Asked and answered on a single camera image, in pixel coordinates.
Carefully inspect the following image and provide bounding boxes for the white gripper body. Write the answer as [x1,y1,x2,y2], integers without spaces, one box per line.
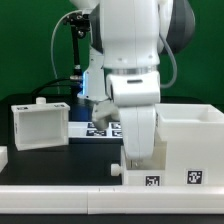
[106,71,160,160]

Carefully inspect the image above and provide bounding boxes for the white drawer cabinet box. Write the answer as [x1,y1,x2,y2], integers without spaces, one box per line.
[156,104,224,186]

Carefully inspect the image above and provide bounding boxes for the white drawer with tag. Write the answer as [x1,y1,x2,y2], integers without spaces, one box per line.
[111,146,166,187]

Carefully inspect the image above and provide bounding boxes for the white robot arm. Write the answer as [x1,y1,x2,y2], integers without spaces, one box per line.
[70,0,195,160]

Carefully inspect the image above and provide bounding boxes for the white drawer with knob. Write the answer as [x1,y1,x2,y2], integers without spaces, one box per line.
[11,97,70,151]

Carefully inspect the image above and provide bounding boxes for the white marker tag sheet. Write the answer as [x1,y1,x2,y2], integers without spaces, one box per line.
[68,122,122,139]

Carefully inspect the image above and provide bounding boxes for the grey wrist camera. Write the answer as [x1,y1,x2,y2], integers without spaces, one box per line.
[92,100,119,131]

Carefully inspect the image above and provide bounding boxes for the black cables at base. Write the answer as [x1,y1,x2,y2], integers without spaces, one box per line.
[30,75,84,96]

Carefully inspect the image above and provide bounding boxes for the black camera on stand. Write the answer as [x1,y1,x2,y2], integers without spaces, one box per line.
[63,10,90,77]

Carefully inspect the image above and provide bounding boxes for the white front rail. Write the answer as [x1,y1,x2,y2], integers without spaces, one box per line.
[0,186,224,215]

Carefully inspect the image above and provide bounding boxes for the white left rail piece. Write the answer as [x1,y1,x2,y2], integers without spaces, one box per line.
[0,146,8,173]

